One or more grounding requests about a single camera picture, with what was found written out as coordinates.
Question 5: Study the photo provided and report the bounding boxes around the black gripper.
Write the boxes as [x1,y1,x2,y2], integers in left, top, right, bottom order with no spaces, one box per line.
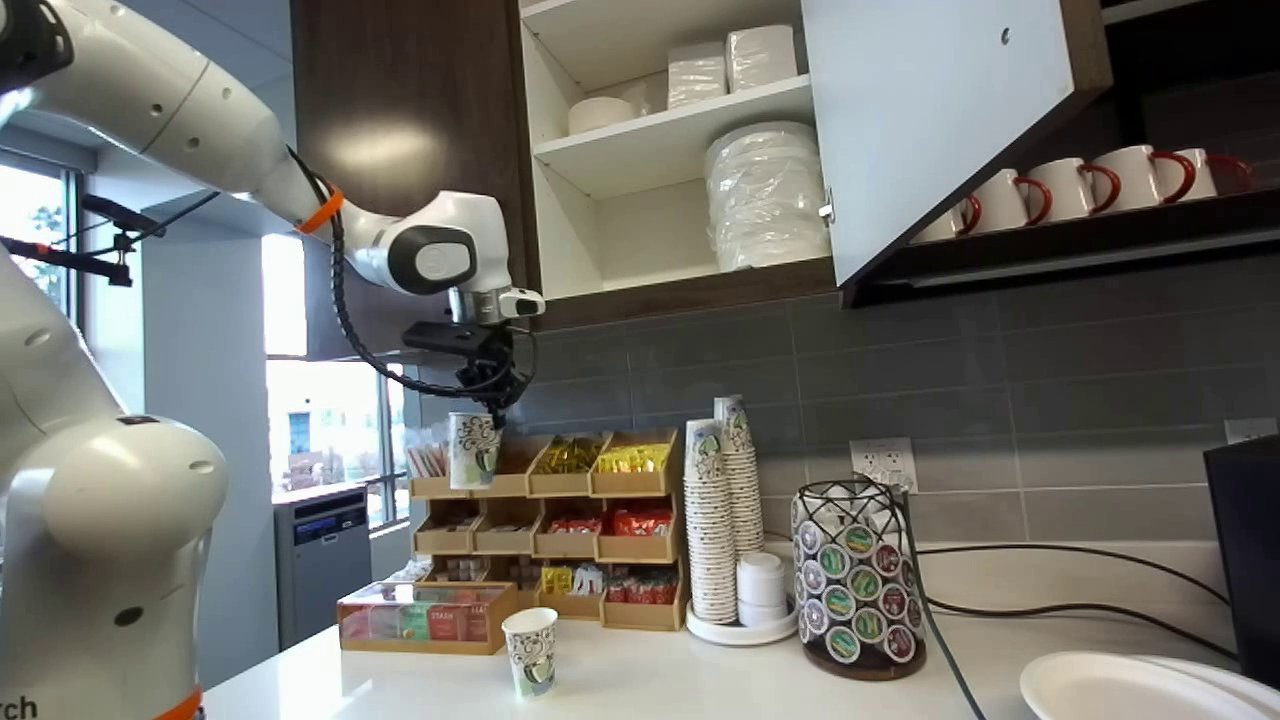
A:
[457,315,535,433]

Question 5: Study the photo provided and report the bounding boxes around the patterned paper coffee cup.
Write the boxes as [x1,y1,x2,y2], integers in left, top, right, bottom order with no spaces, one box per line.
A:
[443,409,504,492]
[499,603,563,699]

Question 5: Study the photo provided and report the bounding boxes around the stack of paper cups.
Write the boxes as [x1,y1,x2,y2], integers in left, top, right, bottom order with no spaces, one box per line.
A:
[678,415,740,633]
[711,393,768,555]

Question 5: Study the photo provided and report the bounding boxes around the cabinet door white inside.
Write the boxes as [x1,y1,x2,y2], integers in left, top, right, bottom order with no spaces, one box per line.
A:
[796,0,1112,292]

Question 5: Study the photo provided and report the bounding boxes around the dark wood open shelf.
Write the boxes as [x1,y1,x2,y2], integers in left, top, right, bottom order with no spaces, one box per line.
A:
[844,0,1280,312]

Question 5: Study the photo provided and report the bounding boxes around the black coffee machine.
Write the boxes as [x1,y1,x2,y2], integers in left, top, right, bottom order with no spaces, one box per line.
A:
[1201,433,1280,693]

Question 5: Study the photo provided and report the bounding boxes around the window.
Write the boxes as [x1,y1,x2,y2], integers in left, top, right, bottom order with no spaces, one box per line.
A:
[260,233,416,507]

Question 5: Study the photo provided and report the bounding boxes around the wooden tea box clear lid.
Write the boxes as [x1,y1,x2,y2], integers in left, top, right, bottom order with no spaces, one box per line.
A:
[333,578,525,656]

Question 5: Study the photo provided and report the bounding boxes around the grey floor appliance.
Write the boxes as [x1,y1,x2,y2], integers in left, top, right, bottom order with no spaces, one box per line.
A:
[270,485,375,654]

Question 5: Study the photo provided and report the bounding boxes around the stack of white bowls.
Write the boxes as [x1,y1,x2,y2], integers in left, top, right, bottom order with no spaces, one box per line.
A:
[563,88,656,136]

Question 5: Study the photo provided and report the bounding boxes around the stack of white lids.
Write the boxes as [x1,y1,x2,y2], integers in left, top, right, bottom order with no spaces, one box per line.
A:
[732,550,791,633]

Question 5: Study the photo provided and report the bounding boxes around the tall wrapped plate stack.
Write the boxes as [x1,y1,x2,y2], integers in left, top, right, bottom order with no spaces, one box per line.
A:
[699,117,830,278]

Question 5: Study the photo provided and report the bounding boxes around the white round dispenser base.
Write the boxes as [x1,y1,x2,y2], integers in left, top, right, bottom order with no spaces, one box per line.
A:
[678,603,798,654]

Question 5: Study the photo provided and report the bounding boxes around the white napkin stack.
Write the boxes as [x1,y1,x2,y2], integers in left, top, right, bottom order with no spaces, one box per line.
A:
[662,35,732,112]
[725,19,798,96]

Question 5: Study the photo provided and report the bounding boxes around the white paper plates in wrap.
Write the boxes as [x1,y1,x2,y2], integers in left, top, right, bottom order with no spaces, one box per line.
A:
[1016,649,1280,720]

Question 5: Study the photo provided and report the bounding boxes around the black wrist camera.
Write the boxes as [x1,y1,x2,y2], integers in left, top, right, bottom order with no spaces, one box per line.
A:
[400,315,470,359]

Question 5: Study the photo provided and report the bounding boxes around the orange strap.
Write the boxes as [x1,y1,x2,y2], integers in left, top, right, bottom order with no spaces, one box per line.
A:
[294,188,350,241]
[151,686,209,720]

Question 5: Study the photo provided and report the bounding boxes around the white shelved wall cabinet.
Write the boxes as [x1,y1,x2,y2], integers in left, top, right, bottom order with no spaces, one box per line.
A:
[515,0,855,324]

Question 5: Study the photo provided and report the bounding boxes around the dark wood wall cabinet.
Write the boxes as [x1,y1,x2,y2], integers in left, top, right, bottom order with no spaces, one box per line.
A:
[290,0,535,292]

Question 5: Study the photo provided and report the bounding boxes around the white wall outlet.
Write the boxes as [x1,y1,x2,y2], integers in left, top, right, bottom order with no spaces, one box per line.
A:
[849,436,919,498]

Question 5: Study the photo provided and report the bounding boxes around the wire coffee pod carousel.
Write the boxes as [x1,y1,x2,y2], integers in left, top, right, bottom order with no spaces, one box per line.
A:
[788,477,929,686]

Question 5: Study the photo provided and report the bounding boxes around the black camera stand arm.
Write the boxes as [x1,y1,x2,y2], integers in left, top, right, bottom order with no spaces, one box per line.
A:
[0,188,223,292]

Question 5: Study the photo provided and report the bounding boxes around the black power cable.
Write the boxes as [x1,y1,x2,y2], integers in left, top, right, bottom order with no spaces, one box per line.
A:
[912,532,1237,614]
[915,597,1250,667]

